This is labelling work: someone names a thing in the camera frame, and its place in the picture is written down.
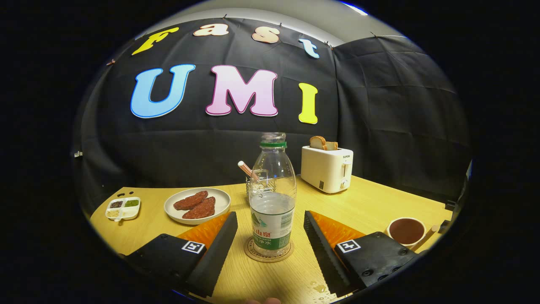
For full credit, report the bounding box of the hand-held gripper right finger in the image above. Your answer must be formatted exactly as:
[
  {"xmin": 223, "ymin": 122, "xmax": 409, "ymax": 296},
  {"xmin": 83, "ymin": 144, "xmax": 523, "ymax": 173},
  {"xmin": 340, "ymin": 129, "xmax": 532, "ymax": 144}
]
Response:
[{"xmin": 304, "ymin": 210, "xmax": 422, "ymax": 298}]

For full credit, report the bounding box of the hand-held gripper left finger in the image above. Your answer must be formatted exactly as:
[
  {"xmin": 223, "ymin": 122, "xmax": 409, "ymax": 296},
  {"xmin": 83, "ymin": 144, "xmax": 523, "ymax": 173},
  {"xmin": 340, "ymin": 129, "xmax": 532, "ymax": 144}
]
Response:
[{"xmin": 122, "ymin": 211, "xmax": 239, "ymax": 298}]

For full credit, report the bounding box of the round cork coaster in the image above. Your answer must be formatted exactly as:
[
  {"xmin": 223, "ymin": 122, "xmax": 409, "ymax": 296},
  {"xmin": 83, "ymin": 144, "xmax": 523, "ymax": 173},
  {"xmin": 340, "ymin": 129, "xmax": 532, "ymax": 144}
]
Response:
[{"xmin": 243, "ymin": 236, "xmax": 295, "ymax": 263}]

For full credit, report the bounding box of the clear plastic juice bottle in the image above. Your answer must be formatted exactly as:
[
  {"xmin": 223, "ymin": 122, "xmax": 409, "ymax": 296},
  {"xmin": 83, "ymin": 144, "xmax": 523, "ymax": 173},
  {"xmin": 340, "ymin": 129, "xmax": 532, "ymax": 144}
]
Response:
[{"xmin": 248, "ymin": 132, "xmax": 297, "ymax": 256}]

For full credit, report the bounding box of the beige cup with handle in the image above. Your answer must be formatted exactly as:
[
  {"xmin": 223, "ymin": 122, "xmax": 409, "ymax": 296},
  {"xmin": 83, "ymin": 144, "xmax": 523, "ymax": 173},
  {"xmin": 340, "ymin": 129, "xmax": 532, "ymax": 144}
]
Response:
[{"xmin": 386, "ymin": 217, "xmax": 441, "ymax": 252}]

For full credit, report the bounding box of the brown meat patty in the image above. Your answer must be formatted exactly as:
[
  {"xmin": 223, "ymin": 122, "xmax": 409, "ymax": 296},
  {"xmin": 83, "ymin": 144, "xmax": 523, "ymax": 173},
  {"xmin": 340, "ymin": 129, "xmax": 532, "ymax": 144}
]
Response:
[
  {"xmin": 173, "ymin": 191, "xmax": 208, "ymax": 211},
  {"xmin": 182, "ymin": 197, "xmax": 216, "ymax": 219}
]

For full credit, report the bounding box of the white round plate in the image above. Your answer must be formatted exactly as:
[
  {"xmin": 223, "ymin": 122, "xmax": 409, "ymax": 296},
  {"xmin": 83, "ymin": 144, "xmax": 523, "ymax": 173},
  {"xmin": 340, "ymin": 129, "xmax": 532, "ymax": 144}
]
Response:
[{"xmin": 164, "ymin": 187, "xmax": 232, "ymax": 225}]

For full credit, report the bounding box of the wooden table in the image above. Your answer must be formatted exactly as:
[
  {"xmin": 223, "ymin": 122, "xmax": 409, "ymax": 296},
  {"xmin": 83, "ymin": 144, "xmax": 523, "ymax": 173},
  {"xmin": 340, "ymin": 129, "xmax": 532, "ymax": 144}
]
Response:
[{"xmin": 89, "ymin": 175, "xmax": 454, "ymax": 304}]

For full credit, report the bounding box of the white toaster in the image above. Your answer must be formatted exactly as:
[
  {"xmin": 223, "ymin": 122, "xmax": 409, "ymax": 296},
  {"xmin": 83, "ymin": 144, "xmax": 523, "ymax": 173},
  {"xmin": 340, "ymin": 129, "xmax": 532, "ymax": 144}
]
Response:
[{"xmin": 301, "ymin": 145, "xmax": 354, "ymax": 194}]

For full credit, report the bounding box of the pink striped straw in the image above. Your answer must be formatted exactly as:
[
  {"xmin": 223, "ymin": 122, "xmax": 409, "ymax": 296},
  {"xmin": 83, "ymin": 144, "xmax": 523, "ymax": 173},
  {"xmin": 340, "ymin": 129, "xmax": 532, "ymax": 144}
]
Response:
[{"xmin": 238, "ymin": 160, "xmax": 260, "ymax": 180}]

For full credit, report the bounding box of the white divided condiment dish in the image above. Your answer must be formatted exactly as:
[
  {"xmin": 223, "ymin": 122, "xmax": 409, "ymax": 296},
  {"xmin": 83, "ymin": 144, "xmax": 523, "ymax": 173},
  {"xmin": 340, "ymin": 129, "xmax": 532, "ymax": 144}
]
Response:
[{"xmin": 105, "ymin": 197, "xmax": 141, "ymax": 222}]

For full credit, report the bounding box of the black backdrop cloth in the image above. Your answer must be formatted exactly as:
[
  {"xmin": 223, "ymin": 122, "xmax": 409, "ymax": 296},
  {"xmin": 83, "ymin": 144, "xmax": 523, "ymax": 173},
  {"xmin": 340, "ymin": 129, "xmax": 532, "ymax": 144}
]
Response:
[{"xmin": 72, "ymin": 17, "xmax": 471, "ymax": 212}]

